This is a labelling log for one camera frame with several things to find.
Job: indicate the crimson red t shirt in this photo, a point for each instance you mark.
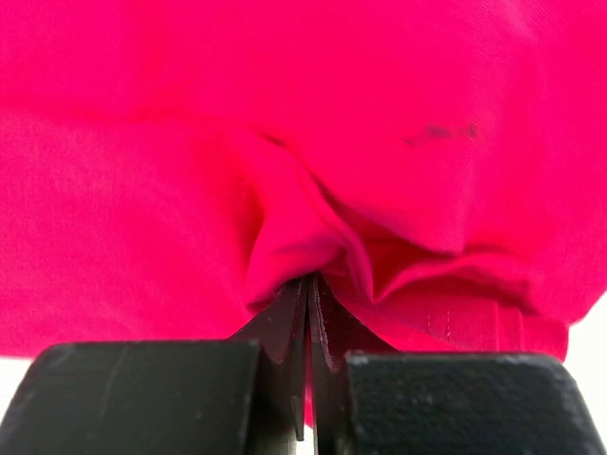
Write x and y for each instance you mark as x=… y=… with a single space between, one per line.
x=166 y=166

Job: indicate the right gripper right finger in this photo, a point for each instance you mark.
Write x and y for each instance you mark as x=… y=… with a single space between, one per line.
x=370 y=398

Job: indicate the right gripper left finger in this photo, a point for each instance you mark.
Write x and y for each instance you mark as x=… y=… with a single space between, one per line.
x=240 y=395

